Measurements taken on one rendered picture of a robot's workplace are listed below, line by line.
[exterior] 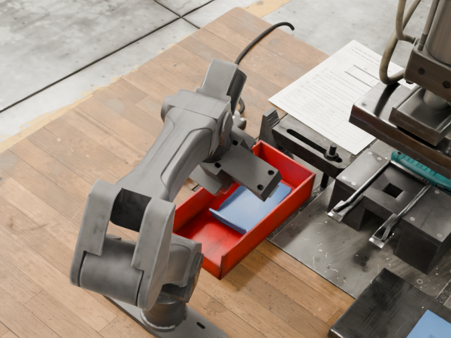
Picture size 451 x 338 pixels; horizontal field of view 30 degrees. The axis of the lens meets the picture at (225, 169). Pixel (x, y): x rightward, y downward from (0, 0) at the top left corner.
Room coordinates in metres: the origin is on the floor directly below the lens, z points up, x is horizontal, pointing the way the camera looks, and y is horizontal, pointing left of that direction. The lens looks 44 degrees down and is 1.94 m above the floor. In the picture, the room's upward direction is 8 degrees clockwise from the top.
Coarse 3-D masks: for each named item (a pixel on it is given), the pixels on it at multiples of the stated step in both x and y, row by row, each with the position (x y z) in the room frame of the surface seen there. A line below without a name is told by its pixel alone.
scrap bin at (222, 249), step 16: (256, 144) 1.07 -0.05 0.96; (272, 160) 1.06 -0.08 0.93; (288, 160) 1.04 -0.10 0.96; (288, 176) 1.04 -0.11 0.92; (304, 176) 1.02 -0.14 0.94; (208, 192) 0.96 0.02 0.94; (304, 192) 0.99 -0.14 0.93; (176, 208) 0.89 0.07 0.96; (192, 208) 0.93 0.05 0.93; (208, 208) 0.95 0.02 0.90; (288, 208) 0.95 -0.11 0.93; (176, 224) 0.89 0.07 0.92; (192, 224) 0.91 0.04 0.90; (208, 224) 0.92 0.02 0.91; (224, 224) 0.92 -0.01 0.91; (256, 224) 0.88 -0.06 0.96; (272, 224) 0.92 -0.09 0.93; (208, 240) 0.88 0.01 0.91; (224, 240) 0.89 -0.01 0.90; (240, 240) 0.85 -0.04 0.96; (256, 240) 0.88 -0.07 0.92; (208, 256) 0.85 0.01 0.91; (224, 256) 0.81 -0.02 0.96; (240, 256) 0.85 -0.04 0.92; (224, 272) 0.82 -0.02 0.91
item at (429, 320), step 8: (424, 320) 0.77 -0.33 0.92; (432, 320) 0.77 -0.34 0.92; (440, 320) 0.77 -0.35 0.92; (416, 328) 0.75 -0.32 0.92; (424, 328) 0.75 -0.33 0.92; (432, 328) 0.76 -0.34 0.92; (440, 328) 0.76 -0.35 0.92; (448, 328) 0.76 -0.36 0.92; (408, 336) 0.74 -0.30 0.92; (416, 336) 0.74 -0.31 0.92; (424, 336) 0.74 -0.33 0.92; (440, 336) 0.74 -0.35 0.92; (448, 336) 0.75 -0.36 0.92
